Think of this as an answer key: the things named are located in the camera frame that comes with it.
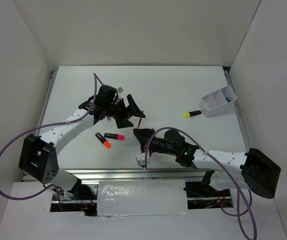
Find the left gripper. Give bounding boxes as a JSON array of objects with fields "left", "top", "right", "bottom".
[{"left": 105, "top": 94, "right": 145, "bottom": 129}]

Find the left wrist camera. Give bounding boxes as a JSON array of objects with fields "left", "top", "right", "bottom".
[{"left": 117, "top": 87, "right": 124, "bottom": 94}]

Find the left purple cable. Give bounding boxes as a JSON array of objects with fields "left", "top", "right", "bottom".
[{"left": 0, "top": 72, "right": 107, "bottom": 212}]

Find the orange highlighter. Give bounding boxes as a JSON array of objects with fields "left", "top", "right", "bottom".
[{"left": 95, "top": 132, "right": 111, "bottom": 149}]

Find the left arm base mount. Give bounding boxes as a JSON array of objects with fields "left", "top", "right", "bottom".
[{"left": 50, "top": 184, "right": 99, "bottom": 217}]

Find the white cover plate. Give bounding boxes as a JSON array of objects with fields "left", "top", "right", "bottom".
[{"left": 97, "top": 179, "right": 188, "bottom": 217}]

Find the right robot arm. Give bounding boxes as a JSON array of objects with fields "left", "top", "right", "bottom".
[{"left": 133, "top": 128, "right": 281, "bottom": 199}]

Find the red pen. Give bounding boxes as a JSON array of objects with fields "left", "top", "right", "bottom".
[{"left": 136, "top": 110, "right": 144, "bottom": 129}]

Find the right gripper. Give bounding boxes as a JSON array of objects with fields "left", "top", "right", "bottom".
[{"left": 133, "top": 127, "right": 179, "bottom": 157}]

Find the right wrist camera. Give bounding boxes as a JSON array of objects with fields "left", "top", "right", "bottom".
[{"left": 135, "top": 153, "right": 149, "bottom": 169}]

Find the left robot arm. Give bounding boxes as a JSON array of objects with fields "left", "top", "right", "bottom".
[{"left": 18, "top": 85, "right": 145, "bottom": 200}]

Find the pink highlighter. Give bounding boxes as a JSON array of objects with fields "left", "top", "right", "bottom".
[{"left": 104, "top": 133, "right": 125, "bottom": 140}]

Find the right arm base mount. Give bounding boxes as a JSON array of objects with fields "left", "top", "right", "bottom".
[{"left": 183, "top": 170, "right": 233, "bottom": 210}]

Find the aluminium frame rail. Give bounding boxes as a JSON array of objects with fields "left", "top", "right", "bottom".
[{"left": 67, "top": 168, "right": 209, "bottom": 181}]

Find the white divided container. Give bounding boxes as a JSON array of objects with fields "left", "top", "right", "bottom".
[{"left": 199, "top": 85, "right": 237, "bottom": 117}]

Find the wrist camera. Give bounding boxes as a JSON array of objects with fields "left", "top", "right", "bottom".
[
  {"left": 135, "top": 153, "right": 149, "bottom": 169},
  {"left": 117, "top": 87, "right": 124, "bottom": 94}
]

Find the yellow highlighter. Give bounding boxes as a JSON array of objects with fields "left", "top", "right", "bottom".
[{"left": 183, "top": 110, "right": 202, "bottom": 118}]

